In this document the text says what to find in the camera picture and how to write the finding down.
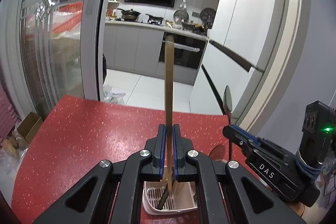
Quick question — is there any large spoon black handle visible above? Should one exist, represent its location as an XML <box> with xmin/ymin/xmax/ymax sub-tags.
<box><xmin>223</xmin><ymin>85</ymin><xmax>234</xmax><ymax>164</ymax></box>

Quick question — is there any glass sliding door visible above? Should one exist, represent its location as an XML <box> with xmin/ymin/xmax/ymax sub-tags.
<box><xmin>1</xmin><ymin>0</ymin><xmax>107</xmax><ymax>118</ymax></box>

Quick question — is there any beige cutlery holder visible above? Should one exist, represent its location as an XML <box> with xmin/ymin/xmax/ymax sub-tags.
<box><xmin>142</xmin><ymin>181</ymin><xmax>197</xmax><ymax>216</ymax></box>

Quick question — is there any plain wooden chopstick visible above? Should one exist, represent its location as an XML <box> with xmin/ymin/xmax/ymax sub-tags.
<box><xmin>165</xmin><ymin>35</ymin><xmax>174</xmax><ymax>194</ymax></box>

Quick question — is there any black wok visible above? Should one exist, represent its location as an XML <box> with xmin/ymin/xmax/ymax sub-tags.
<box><xmin>118</xmin><ymin>8</ymin><xmax>141</xmax><ymax>22</ymax></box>

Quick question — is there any small dark spoon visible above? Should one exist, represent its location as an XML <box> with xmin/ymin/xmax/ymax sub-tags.
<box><xmin>156</xmin><ymin>185</ymin><xmax>170</xmax><ymax>210</ymax></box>

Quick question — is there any built-in black oven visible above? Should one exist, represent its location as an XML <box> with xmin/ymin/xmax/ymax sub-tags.
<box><xmin>158</xmin><ymin>32</ymin><xmax>206</xmax><ymax>69</ymax></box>

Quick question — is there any cardboard box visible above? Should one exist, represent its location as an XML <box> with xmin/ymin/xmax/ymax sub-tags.
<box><xmin>17</xmin><ymin>112</ymin><xmax>43</xmax><ymax>144</ymax></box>

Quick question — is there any white refrigerator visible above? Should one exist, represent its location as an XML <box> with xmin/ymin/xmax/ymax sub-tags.
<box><xmin>188</xmin><ymin>0</ymin><xmax>287</xmax><ymax>117</ymax></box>

